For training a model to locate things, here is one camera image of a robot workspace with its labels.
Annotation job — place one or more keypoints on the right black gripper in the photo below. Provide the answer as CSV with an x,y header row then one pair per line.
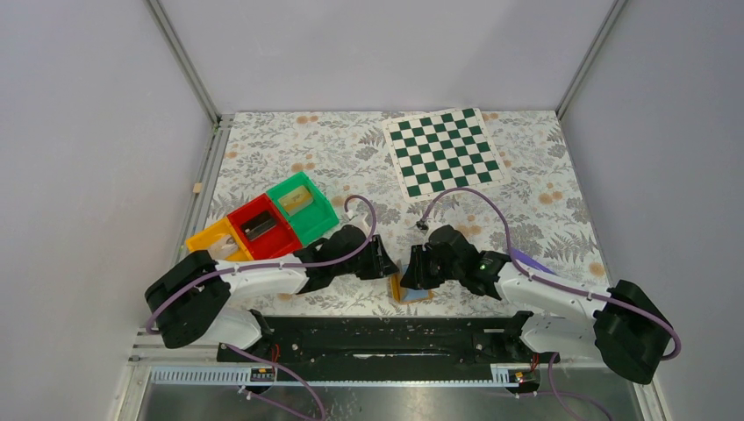
x,y
416,276

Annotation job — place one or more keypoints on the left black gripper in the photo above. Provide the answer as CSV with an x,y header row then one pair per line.
x,y
381,264

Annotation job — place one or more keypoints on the orange card holder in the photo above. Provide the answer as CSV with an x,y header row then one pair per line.
x,y
403,295

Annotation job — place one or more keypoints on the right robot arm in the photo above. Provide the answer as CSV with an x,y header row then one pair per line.
x,y
619,325

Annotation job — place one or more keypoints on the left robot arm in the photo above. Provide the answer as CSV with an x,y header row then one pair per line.
x,y
191,301

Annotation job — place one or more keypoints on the gold card in green bin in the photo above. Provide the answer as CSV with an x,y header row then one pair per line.
x,y
296,200

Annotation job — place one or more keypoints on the black card in red bin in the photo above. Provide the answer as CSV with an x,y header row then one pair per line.
x,y
258,225

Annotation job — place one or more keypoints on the silver card in yellow bin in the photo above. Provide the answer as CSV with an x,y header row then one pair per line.
x,y
223,248

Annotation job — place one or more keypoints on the green plastic bin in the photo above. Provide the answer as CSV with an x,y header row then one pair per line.
x,y
307,210

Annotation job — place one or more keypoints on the purple cylinder tool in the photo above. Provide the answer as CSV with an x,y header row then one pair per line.
x,y
527,265

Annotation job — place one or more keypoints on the green white chessboard mat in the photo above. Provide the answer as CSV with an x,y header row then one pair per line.
x,y
436,151

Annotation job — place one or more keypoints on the red plastic bin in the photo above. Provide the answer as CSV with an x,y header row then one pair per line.
x,y
278,242

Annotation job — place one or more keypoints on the yellow plastic bin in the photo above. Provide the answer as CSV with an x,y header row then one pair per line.
x,y
201,240

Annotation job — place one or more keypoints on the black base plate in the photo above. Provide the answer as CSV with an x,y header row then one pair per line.
x,y
368,349

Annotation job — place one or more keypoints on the aluminium rail front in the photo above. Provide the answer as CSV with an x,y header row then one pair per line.
x,y
202,363

